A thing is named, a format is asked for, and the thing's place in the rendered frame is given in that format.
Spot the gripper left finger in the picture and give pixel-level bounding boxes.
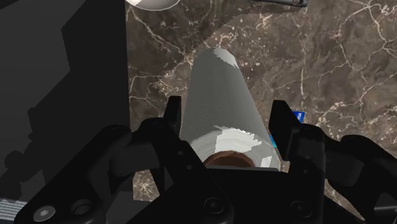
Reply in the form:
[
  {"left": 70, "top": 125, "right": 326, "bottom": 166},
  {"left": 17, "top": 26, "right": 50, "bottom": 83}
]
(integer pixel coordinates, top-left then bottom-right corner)
[{"left": 13, "top": 95, "right": 235, "bottom": 224}]

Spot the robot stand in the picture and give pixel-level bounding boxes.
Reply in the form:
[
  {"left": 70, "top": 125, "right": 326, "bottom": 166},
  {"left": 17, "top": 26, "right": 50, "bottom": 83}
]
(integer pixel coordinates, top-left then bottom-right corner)
[{"left": 0, "top": 0, "right": 130, "bottom": 202}]

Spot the white paper towel roll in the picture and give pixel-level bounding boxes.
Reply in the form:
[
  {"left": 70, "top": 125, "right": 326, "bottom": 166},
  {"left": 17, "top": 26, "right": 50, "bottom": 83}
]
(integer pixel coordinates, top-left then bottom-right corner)
[{"left": 179, "top": 46, "right": 282, "bottom": 172}]

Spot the white bowl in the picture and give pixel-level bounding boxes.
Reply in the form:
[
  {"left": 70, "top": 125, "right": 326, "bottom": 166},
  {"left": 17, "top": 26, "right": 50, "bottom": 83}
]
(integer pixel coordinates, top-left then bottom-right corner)
[{"left": 125, "top": 0, "right": 181, "bottom": 12}]

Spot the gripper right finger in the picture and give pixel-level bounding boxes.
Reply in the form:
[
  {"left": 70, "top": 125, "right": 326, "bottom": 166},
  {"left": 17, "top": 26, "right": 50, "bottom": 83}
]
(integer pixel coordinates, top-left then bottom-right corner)
[{"left": 268, "top": 99, "right": 397, "bottom": 224}]

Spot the blue rectangular object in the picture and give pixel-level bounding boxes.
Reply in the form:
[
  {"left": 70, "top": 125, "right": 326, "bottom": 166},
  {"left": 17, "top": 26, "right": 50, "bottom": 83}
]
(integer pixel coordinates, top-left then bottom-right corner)
[{"left": 268, "top": 110, "right": 306, "bottom": 150}]

